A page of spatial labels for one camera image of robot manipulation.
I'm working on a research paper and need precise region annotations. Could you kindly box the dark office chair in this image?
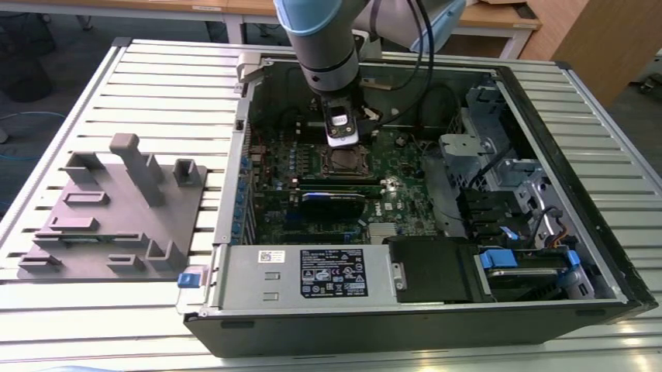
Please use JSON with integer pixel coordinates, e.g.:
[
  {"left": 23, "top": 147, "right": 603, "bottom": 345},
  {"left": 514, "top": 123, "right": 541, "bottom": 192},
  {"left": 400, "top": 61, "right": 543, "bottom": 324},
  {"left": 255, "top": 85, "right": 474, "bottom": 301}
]
[{"left": 0, "top": 11, "right": 57, "bottom": 104}]

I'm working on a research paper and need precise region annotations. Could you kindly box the silver metal drive cage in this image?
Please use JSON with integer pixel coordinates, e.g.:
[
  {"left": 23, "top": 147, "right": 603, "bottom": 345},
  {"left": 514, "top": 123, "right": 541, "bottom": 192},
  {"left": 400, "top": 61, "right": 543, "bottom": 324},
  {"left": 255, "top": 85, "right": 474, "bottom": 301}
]
[{"left": 438, "top": 83, "right": 558, "bottom": 233}]

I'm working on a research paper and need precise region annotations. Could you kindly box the hard disk in blue carrier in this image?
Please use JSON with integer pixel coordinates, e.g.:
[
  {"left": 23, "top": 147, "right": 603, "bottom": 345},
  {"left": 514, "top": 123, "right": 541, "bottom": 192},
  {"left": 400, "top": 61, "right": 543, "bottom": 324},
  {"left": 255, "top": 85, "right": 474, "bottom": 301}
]
[{"left": 475, "top": 246, "right": 589, "bottom": 303}]

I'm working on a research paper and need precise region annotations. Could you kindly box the black power cable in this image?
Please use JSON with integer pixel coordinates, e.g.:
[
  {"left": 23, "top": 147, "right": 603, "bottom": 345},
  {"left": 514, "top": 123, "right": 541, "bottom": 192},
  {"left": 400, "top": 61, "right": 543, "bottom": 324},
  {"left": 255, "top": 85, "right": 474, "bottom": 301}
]
[{"left": 465, "top": 141, "right": 517, "bottom": 193}]

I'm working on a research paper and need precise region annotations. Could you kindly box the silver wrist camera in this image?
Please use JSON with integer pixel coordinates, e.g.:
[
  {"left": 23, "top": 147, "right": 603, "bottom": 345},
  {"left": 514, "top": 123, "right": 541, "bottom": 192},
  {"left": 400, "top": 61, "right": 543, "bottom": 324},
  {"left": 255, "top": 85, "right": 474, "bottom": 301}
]
[{"left": 324, "top": 104, "right": 362, "bottom": 149}]

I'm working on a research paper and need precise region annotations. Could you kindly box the black graphics card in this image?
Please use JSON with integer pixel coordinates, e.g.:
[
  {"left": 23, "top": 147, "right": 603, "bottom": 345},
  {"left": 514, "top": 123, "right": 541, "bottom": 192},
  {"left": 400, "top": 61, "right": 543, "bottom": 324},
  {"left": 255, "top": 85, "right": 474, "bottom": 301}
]
[{"left": 298, "top": 191, "right": 367, "bottom": 225}]

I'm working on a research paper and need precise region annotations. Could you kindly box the green RAM stick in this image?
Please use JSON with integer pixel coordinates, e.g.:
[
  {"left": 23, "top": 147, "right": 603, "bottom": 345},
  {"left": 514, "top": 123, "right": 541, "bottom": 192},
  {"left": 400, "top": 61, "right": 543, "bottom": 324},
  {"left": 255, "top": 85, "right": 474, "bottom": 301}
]
[
  {"left": 298, "top": 184, "right": 387, "bottom": 194},
  {"left": 60, "top": 234, "right": 115, "bottom": 244}
]

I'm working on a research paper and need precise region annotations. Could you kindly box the silver power supply unit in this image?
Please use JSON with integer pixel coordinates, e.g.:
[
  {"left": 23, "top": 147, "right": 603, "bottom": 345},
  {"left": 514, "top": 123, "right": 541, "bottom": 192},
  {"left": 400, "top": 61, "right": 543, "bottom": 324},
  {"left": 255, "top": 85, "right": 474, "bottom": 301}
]
[{"left": 204, "top": 243, "right": 408, "bottom": 315}]

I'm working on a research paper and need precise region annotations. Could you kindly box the wooden desk white frame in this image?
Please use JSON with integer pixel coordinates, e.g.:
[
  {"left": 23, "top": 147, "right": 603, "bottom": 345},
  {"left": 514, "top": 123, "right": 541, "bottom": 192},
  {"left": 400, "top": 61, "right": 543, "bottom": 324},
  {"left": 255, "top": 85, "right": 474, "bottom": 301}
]
[
  {"left": 28, "top": 0, "right": 232, "bottom": 31},
  {"left": 227, "top": 0, "right": 543, "bottom": 60}
]

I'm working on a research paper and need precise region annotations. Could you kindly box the grey parts rack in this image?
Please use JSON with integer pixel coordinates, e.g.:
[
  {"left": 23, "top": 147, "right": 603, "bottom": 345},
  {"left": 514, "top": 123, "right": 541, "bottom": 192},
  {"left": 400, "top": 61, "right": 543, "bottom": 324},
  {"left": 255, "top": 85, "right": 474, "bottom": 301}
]
[{"left": 15, "top": 133, "right": 211, "bottom": 281}]

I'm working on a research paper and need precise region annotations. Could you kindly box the metal socket cover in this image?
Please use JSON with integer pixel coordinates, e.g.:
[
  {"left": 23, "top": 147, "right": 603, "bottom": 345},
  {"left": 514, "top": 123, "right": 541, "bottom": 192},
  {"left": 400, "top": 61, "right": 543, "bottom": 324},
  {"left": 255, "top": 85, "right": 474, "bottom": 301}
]
[{"left": 319, "top": 143, "right": 378, "bottom": 180}]

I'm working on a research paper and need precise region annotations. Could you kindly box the green motherboard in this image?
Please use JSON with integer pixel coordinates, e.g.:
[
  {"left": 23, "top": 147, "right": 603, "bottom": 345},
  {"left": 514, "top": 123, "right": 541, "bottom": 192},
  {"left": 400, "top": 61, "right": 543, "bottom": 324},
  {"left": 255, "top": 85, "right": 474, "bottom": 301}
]
[{"left": 246, "top": 122, "right": 459, "bottom": 249}]

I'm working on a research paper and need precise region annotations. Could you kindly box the black open PC case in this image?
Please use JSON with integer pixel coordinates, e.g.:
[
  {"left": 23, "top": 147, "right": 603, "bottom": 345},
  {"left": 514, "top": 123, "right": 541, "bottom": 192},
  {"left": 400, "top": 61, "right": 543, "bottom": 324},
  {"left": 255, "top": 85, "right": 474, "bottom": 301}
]
[{"left": 175, "top": 52, "right": 659, "bottom": 359}]

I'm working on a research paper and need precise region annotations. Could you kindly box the black plastic disk bay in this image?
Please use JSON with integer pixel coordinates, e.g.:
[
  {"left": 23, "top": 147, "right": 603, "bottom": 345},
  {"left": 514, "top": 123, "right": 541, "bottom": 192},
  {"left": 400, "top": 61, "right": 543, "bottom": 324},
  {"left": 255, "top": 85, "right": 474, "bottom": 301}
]
[{"left": 455, "top": 190, "right": 526, "bottom": 239}]

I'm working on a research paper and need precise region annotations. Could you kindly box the grey case release latch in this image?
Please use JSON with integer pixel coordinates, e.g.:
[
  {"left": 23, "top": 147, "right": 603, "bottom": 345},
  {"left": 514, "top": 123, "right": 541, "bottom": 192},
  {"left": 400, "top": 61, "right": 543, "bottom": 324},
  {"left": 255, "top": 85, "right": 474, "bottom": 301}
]
[{"left": 235, "top": 53, "right": 266, "bottom": 84}]

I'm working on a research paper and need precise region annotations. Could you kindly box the CPU socket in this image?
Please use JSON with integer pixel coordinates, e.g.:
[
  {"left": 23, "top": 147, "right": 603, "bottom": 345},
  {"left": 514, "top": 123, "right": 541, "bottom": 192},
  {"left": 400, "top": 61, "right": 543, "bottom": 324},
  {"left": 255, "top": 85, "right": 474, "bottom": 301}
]
[{"left": 316, "top": 142, "right": 379, "bottom": 181}]

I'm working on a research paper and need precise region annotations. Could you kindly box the silver CPU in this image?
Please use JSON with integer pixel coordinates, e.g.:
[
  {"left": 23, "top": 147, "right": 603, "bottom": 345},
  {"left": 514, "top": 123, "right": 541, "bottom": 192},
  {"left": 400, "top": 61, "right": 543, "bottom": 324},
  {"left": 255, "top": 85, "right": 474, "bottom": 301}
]
[{"left": 330, "top": 149, "right": 364, "bottom": 171}]

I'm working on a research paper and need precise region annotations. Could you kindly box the silver chipset heat sink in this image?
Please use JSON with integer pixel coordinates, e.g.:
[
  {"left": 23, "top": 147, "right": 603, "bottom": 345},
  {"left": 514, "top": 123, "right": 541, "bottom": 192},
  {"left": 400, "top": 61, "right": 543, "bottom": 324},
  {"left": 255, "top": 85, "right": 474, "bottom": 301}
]
[{"left": 367, "top": 222, "right": 400, "bottom": 238}]

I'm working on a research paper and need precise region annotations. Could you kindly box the black fan shroud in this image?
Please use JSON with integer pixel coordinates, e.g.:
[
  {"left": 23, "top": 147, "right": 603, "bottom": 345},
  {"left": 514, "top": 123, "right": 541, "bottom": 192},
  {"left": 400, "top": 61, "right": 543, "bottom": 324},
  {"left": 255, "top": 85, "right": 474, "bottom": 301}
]
[{"left": 384, "top": 236, "right": 485, "bottom": 305}]

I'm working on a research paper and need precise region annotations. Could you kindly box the wooden cabinet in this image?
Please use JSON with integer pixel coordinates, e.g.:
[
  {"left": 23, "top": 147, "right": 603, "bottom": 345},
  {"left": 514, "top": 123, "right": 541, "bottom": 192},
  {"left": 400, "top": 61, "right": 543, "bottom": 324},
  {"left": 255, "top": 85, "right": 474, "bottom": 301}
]
[{"left": 519, "top": 0, "right": 662, "bottom": 109}]

